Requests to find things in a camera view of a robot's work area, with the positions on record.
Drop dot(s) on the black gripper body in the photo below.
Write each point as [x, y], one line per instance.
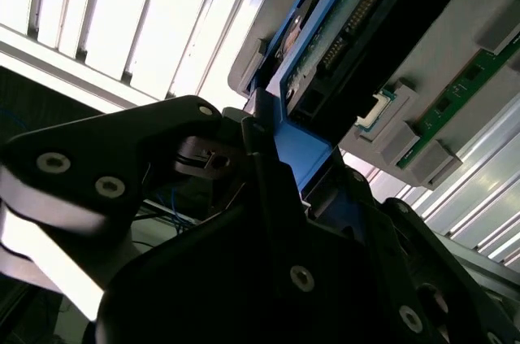
[252, 287]

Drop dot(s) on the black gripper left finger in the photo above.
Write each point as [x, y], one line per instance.
[122, 140]

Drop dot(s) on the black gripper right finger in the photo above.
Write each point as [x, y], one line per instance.
[406, 238]

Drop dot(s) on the hard disk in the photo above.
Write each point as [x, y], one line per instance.
[308, 145]

